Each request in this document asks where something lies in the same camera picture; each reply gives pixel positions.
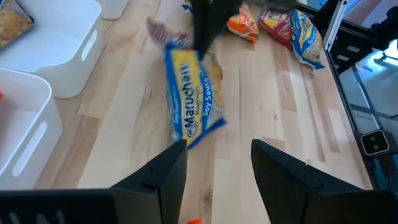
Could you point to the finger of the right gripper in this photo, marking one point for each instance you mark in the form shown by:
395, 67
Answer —
203, 18
222, 12

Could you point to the silver aluminium bracket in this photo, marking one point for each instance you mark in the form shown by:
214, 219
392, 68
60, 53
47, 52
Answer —
335, 25

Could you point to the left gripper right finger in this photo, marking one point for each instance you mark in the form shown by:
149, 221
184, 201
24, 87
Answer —
295, 199

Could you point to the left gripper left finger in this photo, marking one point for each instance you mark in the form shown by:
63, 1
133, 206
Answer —
149, 199

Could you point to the black office chair base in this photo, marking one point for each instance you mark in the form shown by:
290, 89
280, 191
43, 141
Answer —
387, 31

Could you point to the small grey camera box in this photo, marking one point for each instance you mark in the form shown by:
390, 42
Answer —
374, 143

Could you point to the white plastic bin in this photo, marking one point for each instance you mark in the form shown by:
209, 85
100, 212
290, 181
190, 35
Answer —
18, 130
56, 46
112, 7

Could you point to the red Maruchan beef ramen pack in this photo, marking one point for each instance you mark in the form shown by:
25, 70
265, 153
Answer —
164, 32
276, 28

